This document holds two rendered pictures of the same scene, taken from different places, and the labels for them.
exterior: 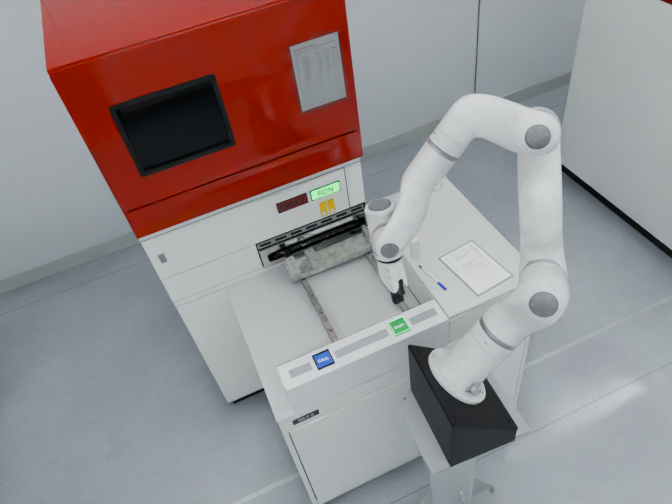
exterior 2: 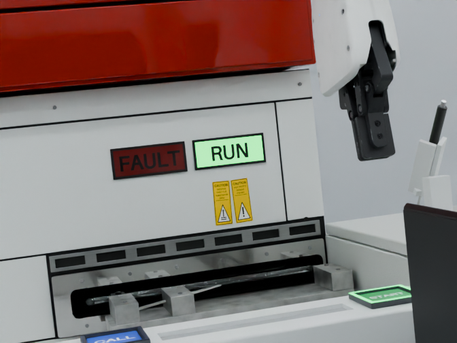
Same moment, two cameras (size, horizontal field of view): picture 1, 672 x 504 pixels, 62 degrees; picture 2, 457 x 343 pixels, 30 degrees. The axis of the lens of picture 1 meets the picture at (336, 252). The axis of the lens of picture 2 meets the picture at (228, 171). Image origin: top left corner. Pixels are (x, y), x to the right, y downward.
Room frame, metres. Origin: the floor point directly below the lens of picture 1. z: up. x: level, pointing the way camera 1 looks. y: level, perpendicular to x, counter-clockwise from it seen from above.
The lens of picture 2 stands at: (0.23, -0.04, 1.14)
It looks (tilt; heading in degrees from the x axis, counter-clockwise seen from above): 3 degrees down; 2
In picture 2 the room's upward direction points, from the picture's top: 6 degrees counter-clockwise
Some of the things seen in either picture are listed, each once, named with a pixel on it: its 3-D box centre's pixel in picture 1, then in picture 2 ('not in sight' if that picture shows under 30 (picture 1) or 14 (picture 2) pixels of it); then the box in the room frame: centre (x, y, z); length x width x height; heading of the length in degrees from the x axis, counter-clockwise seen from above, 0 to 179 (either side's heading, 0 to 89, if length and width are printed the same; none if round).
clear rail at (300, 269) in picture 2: (318, 238); (205, 284); (1.56, 0.06, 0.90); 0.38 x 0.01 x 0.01; 105
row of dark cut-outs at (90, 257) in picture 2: (311, 226); (190, 245); (1.57, 0.07, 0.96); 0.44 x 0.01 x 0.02; 105
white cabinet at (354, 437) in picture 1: (381, 359); not in sight; (1.29, -0.10, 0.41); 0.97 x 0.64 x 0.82; 105
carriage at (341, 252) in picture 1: (332, 256); (230, 311); (1.49, 0.02, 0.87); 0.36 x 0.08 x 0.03; 105
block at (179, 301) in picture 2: (312, 258); (177, 299); (1.47, 0.09, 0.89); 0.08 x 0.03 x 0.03; 15
